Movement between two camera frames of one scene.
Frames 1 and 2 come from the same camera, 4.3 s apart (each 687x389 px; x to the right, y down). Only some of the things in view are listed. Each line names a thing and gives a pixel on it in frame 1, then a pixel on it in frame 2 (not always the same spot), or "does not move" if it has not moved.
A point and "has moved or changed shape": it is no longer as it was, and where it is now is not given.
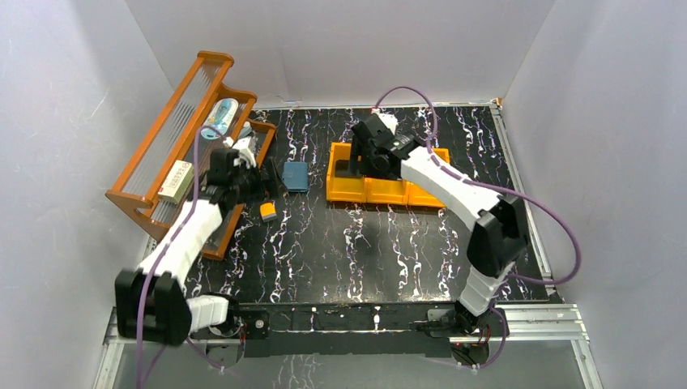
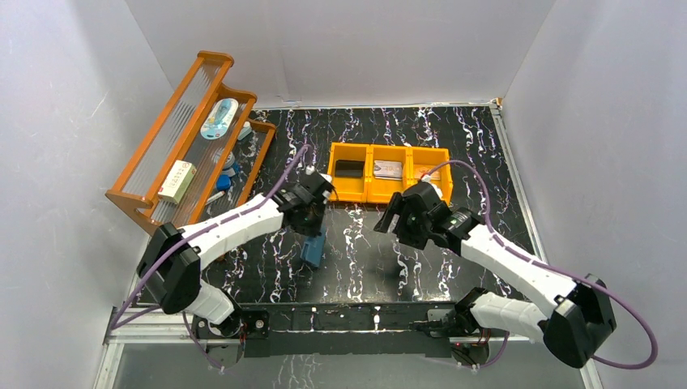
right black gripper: [360, 148] to [400, 221]
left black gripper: [262, 182] to [310, 224]
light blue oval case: [220, 118] does not move
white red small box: [177, 182] does not move
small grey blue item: [246, 129] does not move
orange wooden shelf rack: [202, 119] does not move
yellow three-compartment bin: [344, 185] does not move
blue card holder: [296, 177] has moved or changed shape
